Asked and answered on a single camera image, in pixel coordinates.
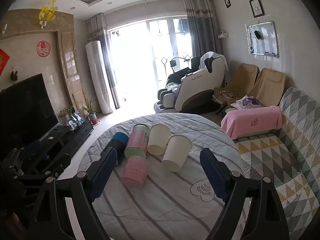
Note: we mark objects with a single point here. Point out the small white paper cup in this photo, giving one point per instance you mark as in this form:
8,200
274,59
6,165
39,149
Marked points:
158,140

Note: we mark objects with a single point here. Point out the small black picture frame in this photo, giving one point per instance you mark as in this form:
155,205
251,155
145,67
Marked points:
227,2

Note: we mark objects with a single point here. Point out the pink plastic cup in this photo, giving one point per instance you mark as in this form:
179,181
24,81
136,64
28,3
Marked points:
135,171

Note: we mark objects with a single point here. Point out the grey curtain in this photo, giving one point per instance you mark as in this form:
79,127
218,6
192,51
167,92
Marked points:
108,55
202,30

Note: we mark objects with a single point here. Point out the blue and black cup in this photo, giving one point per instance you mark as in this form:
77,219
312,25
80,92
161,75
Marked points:
120,141

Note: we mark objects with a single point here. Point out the red paper wall decoration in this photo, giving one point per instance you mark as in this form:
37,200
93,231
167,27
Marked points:
3,61

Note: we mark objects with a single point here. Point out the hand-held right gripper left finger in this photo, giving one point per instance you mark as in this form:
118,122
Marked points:
103,172

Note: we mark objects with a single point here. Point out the quilted patchwork sofa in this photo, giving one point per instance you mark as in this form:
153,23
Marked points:
287,155

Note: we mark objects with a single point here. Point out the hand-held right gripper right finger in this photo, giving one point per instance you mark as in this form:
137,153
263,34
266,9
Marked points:
212,173

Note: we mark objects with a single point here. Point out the medium black picture frame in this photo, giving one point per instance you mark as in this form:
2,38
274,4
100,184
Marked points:
255,7

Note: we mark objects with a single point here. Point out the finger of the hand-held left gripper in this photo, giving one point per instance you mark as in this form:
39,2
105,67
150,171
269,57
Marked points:
31,150

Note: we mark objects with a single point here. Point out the black television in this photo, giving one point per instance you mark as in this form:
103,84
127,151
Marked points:
25,110

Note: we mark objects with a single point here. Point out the large white paper cup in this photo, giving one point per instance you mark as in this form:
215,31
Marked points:
176,153

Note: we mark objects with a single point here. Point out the white massage chair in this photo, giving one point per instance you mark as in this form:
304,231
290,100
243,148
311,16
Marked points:
200,87

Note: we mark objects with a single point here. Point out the pink towel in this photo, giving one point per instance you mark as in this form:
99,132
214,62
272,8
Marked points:
250,122

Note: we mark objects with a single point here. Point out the striped cloth covered table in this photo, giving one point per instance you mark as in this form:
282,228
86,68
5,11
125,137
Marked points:
155,205

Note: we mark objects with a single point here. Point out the tan covered armchair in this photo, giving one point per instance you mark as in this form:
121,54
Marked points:
246,77
269,85

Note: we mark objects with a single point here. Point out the plant on air conditioner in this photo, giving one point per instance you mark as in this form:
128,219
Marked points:
91,37

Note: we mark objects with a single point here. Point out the wall whiteboard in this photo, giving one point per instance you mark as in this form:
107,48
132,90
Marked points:
268,42

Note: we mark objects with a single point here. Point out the purple print pillow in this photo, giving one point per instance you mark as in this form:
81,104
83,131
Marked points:
246,102

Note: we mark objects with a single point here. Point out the pink and green cup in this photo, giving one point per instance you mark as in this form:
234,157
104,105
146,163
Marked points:
137,141

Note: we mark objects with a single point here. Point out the black television cabinet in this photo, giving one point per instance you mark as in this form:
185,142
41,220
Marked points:
75,137

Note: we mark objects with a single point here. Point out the potted plant red pot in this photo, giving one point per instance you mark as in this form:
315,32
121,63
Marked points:
93,117

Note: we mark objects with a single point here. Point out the tabletop photo frame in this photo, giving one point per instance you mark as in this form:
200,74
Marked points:
75,121

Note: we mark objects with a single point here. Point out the white wall camera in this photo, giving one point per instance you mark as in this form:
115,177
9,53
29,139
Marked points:
222,34

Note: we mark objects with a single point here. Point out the white standing air conditioner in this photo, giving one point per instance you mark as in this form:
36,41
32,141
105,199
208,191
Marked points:
98,80

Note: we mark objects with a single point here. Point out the black whiteboard eraser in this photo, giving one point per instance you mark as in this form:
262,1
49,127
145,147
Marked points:
258,34

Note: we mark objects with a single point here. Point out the round red wall decoration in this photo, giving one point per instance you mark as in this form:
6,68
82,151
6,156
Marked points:
43,48

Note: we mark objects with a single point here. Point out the white towel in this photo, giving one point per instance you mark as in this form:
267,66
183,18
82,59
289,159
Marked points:
209,55

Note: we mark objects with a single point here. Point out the yellow artificial flowers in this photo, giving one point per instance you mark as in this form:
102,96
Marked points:
47,11

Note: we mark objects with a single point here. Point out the small potted plant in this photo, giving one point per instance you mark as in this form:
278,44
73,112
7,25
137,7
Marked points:
67,111

